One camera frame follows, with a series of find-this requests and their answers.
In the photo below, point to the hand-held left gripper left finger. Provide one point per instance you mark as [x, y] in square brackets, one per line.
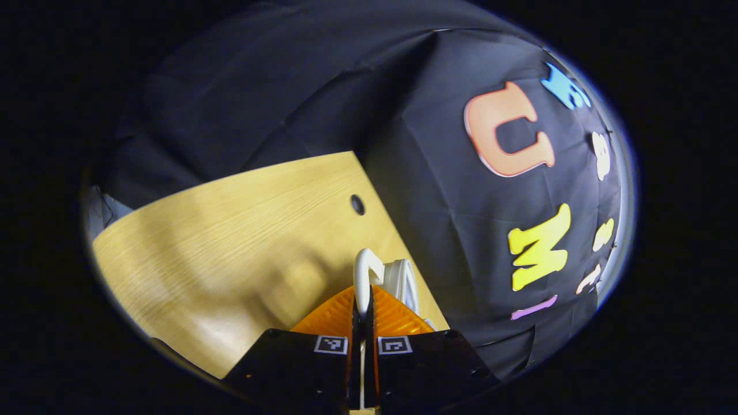
[353, 374]

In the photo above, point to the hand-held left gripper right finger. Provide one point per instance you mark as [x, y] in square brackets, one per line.
[370, 374]

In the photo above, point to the black table grommet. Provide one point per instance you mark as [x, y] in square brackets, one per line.
[357, 204]

